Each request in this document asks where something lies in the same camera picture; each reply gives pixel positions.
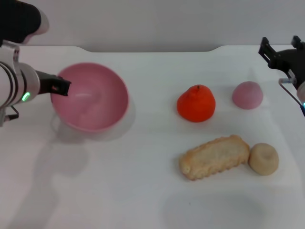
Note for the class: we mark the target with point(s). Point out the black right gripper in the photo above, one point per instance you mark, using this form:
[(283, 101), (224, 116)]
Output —
[(290, 60)]

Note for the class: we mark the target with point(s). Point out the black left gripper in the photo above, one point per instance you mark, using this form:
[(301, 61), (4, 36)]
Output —
[(45, 83)]

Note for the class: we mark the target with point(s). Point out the pink plastic bowl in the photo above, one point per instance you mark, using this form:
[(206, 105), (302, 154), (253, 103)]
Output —
[(95, 100)]

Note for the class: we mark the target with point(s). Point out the orange toy fruit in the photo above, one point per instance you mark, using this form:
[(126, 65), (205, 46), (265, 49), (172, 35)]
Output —
[(196, 105)]

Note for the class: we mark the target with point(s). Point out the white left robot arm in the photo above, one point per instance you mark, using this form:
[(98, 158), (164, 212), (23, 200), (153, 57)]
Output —
[(14, 83)]

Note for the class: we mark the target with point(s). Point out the round beige toy bun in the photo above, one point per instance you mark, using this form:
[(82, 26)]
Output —
[(263, 159)]

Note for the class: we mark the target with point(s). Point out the long toy bread loaf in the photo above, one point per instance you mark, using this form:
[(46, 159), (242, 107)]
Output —
[(214, 158)]

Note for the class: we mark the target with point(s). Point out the left wrist camera housing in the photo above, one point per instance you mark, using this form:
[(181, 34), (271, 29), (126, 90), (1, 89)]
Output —
[(19, 19)]

